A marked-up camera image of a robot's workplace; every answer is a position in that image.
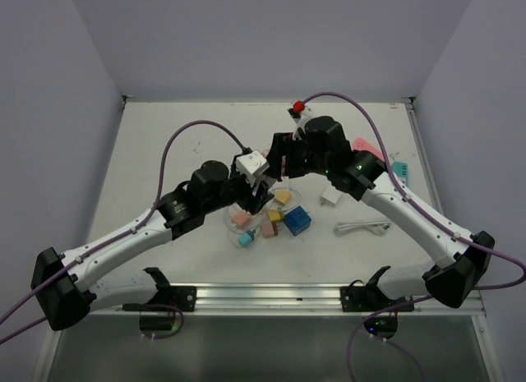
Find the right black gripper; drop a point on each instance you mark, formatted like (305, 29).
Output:
(276, 154)

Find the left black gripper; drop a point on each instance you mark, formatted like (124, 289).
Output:
(258, 199)

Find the orange-pink charger plug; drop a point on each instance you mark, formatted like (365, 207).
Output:
(241, 219)

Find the yellow usb charger plug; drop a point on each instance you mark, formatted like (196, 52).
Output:
(276, 216)

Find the beige usb charger plug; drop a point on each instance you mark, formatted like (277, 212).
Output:
(269, 229)

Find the teal usb charger plug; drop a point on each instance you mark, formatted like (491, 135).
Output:
(247, 238)

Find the white usb charger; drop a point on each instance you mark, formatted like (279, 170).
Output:
(330, 196)

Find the blue cube socket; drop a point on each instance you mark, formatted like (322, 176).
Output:
(297, 220)

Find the pink triangular power strip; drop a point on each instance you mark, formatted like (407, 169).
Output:
(362, 144)

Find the teal power strip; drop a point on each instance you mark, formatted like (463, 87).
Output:
(400, 170)

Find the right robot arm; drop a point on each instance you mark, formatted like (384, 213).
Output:
(456, 264)

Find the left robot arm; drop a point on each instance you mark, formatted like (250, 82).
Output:
(64, 284)

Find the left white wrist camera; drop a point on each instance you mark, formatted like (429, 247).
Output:
(252, 165)

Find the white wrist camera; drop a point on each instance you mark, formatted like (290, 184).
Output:
(301, 114)
(252, 165)

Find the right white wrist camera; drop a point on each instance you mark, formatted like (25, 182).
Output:
(301, 114)

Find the aluminium front rail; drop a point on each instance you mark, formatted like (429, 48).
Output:
(276, 299)

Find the aluminium rail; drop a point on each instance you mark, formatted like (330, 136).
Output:
(422, 153)
(276, 299)

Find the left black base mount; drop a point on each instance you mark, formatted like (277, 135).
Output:
(166, 297)

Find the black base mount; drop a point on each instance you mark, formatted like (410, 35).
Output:
(166, 297)
(388, 286)

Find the aluminium right side rail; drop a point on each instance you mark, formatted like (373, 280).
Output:
(422, 153)

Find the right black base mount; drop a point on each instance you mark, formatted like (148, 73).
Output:
(388, 286)

